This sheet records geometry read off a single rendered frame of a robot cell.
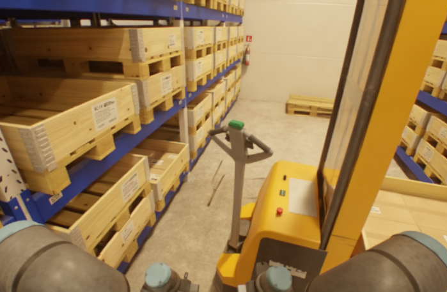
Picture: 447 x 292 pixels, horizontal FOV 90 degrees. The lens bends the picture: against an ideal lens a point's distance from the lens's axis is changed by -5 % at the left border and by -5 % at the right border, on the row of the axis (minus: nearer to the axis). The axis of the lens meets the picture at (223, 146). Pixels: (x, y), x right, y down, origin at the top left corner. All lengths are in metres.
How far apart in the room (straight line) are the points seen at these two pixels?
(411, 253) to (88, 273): 0.54
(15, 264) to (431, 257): 0.68
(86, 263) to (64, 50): 1.86
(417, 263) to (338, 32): 6.32
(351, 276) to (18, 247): 0.55
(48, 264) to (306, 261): 1.30
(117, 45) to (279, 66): 5.20
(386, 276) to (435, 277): 0.09
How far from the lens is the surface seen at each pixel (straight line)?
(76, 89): 2.05
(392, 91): 1.09
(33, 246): 0.51
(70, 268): 0.47
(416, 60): 1.09
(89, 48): 2.02
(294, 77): 6.65
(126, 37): 1.82
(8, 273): 0.52
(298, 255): 1.50
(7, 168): 1.23
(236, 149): 1.37
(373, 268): 0.47
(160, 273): 1.00
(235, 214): 1.70
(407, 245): 0.54
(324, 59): 6.66
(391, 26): 1.06
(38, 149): 1.21
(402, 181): 2.20
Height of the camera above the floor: 1.89
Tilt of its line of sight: 28 degrees down
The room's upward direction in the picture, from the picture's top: 2 degrees clockwise
